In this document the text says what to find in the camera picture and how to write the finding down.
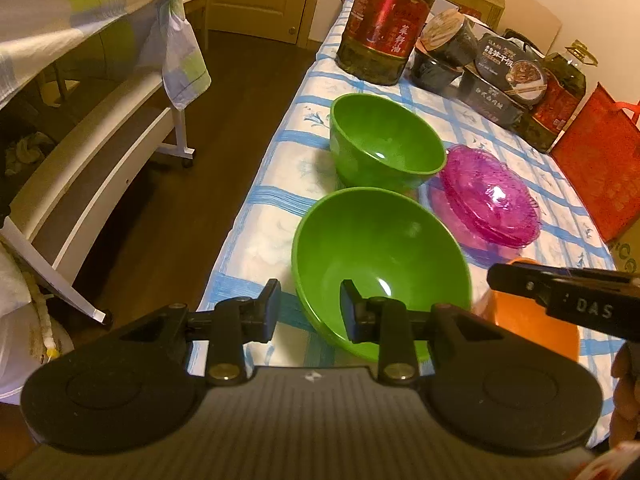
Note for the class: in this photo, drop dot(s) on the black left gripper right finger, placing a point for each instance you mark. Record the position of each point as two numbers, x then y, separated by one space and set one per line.
383 321

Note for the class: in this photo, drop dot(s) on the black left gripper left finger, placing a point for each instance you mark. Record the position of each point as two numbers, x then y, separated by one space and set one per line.
235 323

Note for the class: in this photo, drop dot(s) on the green plastic bowl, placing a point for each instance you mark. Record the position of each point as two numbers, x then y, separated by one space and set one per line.
377 142
388 245

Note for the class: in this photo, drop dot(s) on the orange plastic bowl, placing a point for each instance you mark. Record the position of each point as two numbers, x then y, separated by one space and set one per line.
526 318

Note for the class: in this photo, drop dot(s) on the large pink plastic plate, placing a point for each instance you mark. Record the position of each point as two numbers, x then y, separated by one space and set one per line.
489 198

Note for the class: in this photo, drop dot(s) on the person's right hand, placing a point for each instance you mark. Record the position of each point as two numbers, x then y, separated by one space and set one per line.
624 423

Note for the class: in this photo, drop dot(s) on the large cardboard box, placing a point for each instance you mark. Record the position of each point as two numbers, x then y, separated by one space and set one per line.
625 250

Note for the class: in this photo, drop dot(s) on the red insulated tote bag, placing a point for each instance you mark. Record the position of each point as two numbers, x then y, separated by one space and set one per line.
599 156

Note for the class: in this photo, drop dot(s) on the blue checked tablecloth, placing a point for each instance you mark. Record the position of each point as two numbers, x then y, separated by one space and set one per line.
297 170

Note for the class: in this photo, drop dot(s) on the right cooking oil bottle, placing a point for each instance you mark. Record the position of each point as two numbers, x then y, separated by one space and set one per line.
566 87

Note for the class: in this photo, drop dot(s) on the cooking oil bottle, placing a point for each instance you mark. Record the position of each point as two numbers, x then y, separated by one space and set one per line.
379 37
566 87

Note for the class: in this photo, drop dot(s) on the lower instant meal box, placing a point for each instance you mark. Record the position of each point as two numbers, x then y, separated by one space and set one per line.
487 100

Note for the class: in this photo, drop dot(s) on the lower small black cup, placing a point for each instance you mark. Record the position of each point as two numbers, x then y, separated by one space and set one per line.
432 74

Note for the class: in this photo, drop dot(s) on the tilted instant rice bowl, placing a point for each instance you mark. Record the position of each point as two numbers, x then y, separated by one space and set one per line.
512 70

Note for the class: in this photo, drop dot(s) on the black bag in background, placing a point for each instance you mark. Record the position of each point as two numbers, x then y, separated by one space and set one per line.
526 44

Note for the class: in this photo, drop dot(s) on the tilted small black cup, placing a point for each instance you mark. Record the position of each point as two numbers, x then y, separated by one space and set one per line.
449 37

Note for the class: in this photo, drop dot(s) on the cloth covered side shelf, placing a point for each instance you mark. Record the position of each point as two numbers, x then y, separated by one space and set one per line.
108 81

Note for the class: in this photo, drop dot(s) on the left cooking oil bottle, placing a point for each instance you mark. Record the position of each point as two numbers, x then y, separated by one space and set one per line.
379 37

